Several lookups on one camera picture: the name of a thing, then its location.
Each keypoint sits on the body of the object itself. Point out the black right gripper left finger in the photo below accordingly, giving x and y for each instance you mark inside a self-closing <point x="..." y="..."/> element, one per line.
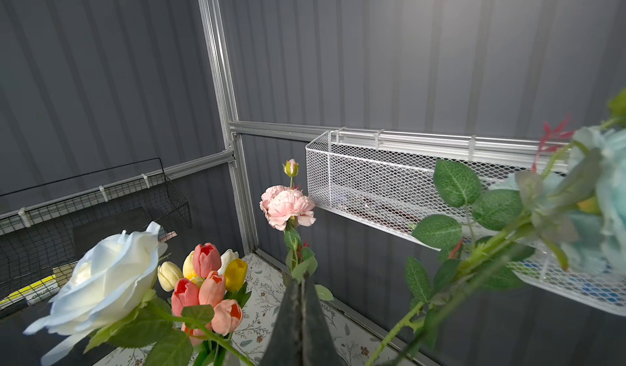
<point x="286" y="343"/>

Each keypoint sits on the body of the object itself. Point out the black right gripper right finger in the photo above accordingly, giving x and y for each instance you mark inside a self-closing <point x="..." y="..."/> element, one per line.
<point x="317" y="344"/>

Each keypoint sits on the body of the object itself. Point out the tulip bouquet pink and yellow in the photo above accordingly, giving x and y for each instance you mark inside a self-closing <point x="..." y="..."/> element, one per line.
<point x="209" y="278"/>

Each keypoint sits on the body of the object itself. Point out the white rose stem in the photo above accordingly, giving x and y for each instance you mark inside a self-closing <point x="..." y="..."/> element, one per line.
<point x="113" y="297"/>

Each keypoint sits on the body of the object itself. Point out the yellow marker in basket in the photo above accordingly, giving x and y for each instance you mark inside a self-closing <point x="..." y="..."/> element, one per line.
<point x="32" y="293"/>

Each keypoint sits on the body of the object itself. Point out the light blue rose stem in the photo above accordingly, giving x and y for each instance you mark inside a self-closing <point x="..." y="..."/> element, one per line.
<point x="575" y="206"/>

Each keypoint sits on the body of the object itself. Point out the white mesh wall basket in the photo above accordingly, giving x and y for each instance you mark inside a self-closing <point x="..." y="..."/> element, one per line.
<point x="385" y="180"/>

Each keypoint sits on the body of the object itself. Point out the black wire wall basket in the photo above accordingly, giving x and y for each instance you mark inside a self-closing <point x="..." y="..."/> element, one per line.
<point x="47" y="239"/>

